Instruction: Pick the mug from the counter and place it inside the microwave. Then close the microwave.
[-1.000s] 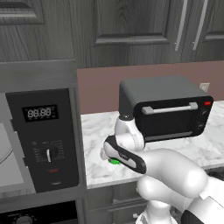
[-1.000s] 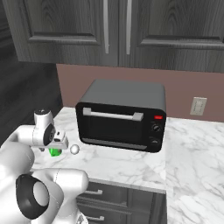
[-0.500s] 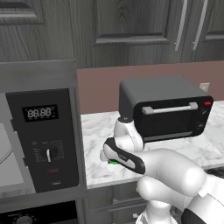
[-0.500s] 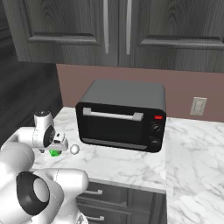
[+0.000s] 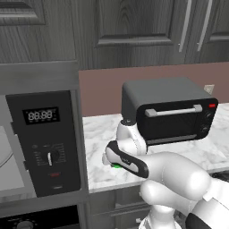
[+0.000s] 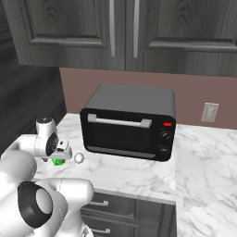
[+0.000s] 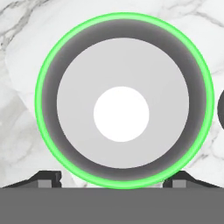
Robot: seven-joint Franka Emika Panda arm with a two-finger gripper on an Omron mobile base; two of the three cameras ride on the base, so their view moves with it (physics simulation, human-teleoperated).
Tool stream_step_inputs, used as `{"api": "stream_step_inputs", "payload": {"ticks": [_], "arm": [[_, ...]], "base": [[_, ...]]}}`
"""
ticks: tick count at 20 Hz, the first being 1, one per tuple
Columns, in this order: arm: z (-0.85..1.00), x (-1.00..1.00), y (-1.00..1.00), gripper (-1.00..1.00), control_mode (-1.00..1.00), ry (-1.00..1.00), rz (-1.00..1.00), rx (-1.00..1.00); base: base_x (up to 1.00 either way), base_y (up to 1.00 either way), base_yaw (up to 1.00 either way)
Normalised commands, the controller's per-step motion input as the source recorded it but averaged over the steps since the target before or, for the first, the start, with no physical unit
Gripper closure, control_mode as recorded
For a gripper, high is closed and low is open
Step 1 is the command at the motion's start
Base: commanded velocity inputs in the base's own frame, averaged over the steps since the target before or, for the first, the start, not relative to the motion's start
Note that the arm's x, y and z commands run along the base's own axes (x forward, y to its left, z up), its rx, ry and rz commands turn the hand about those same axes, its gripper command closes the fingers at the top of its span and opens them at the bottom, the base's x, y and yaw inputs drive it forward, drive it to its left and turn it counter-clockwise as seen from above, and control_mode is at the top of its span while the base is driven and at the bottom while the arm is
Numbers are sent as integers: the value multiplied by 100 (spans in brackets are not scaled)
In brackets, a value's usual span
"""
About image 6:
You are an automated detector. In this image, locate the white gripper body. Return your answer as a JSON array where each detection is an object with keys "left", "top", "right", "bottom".
[{"left": 55, "top": 146, "right": 74, "bottom": 161}]

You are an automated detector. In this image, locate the small green object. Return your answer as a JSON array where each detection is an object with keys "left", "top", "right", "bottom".
[{"left": 51, "top": 157, "right": 66, "bottom": 167}]

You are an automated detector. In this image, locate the small white round object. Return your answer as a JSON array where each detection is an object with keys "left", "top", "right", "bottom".
[{"left": 73, "top": 153, "right": 85, "bottom": 164}]

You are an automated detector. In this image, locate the black toaster oven door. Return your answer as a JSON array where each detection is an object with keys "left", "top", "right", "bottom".
[{"left": 80, "top": 108, "right": 160, "bottom": 160}]

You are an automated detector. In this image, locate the dark wood tall cabinet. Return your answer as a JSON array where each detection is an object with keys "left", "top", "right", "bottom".
[{"left": 0, "top": 0, "right": 68, "bottom": 156}]

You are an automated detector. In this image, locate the dark drawer front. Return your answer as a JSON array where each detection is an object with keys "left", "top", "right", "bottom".
[
  {"left": 81, "top": 210, "right": 137, "bottom": 237},
  {"left": 82, "top": 192, "right": 137, "bottom": 219}
]

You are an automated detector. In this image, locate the black toaster oven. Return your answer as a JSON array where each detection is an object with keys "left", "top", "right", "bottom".
[{"left": 79, "top": 82, "right": 177, "bottom": 163}]

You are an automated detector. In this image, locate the black toaster oven knob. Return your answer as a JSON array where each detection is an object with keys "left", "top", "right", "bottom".
[
  {"left": 160, "top": 131, "right": 172, "bottom": 142},
  {"left": 158, "top": 145, "right": 170, "bottom": 156}
]

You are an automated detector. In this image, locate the dark wood cupboard door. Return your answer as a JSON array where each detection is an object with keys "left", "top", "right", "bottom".
[
  {"left": 2, "top": 0, "right": 127, "bottom": 71},
  {"left": 125, "top": 0, "right": 237, "bottom": 79}
]

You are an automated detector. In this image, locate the grey drawer handle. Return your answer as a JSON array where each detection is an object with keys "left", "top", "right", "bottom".
[
  {"left": 88, "top": 200, "right": 110, "bottom": 207},
  {"left": 90, "top": 228, "right": 112, "bottom": 235}
]

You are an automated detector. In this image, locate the grey toaster oven door handle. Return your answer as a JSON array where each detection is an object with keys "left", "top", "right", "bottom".
[{"left": 87, "top": 113, "right": 153, "bottom": 130}]

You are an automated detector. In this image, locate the grey cupboard door handle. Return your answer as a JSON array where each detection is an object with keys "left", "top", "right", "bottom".
[
  {"left": 132, "top": 0, "right": 141, "bottom": 59},
  {"left": 108, "top": 0, "right": 117, "bottom": 58}
]

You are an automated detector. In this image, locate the beige wall outlet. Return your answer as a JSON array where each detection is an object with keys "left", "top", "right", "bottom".
[{"left": 200, "top": 102, "right": 220, "bottom": 124}]

